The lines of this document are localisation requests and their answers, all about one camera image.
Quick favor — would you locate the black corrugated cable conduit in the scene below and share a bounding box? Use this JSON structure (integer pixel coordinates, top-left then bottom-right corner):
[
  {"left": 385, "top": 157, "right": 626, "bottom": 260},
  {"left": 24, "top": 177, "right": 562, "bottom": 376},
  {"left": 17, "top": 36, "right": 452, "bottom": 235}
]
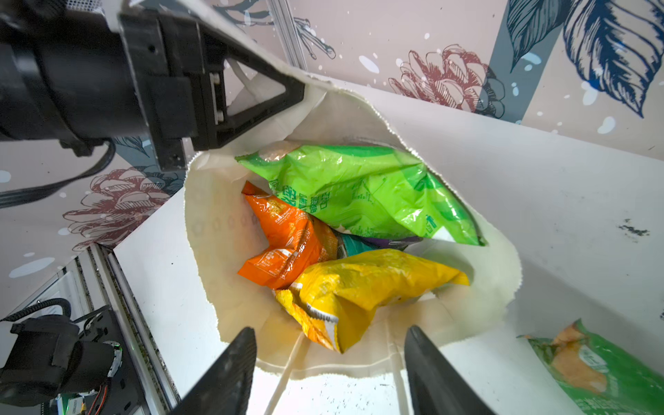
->
[{"left": 0, "top": 297, "right": 73, "bottom": 325}]

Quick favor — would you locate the aluminium mounting rail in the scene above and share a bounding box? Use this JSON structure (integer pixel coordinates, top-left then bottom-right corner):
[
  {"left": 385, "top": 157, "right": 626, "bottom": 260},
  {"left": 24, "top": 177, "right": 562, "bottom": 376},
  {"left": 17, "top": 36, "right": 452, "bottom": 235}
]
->
[{"left": 61, "top": 244, "right": 180, "bottom": 414}]

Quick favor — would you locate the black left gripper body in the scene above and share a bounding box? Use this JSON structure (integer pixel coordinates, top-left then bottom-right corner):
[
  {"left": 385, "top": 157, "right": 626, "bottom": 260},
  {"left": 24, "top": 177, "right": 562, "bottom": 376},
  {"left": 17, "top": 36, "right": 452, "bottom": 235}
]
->
[{"left": 119, "top": 10, "right": 228, "bottom": 171}]

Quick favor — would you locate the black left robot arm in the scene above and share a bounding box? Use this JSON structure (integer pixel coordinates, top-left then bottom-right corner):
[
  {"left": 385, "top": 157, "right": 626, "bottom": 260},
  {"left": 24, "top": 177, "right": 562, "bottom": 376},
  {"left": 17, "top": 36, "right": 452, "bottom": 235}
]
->
[{"left": 1, "top": 1, "right": 305, "bottom": 171}]

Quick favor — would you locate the green snack bag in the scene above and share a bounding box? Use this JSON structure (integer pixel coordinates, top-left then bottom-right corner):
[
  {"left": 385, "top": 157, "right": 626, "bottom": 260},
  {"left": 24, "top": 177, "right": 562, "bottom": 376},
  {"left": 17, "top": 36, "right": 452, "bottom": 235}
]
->
[
  {"left": 236, "top": 141, "right": 484, "bottom": 247},
  {"left": 525, "top": 319, "right": 663, "bottom": 414}
]

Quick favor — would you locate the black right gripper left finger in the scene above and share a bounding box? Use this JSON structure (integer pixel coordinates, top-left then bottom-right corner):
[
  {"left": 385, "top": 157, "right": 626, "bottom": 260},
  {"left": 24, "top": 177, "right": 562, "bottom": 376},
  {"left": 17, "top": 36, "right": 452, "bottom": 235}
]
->
[{"left": 170, "top": 327, "right": 257, "bottom": 415}]

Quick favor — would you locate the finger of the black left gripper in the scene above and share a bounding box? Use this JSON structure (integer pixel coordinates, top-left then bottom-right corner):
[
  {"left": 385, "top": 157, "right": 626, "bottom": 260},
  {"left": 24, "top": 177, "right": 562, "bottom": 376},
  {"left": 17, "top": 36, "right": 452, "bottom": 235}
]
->
[{"left": 199, "top": 28, "right": 305, "bottom": 150}]

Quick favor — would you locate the yellow snack bag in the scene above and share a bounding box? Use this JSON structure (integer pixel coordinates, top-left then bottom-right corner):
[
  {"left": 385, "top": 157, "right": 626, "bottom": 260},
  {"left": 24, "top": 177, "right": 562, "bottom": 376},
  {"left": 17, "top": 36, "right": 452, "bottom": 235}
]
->
[{"left": 274, "top": 249, "right": 470, "bottom": 354}]

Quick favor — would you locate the orange snack bag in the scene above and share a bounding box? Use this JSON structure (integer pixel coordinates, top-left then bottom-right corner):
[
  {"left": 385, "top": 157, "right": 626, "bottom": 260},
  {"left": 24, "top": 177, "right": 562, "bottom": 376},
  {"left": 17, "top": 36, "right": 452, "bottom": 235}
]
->
[{"left": 238, "top": 182, "right": 339, "bottom": 291}]

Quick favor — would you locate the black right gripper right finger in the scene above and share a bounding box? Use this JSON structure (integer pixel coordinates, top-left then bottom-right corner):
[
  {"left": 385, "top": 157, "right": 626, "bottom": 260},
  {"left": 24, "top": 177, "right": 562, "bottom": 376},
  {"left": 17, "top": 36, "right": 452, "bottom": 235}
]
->
[{"left": 405, "top": 325, "right": 493, "bottom": 415}]

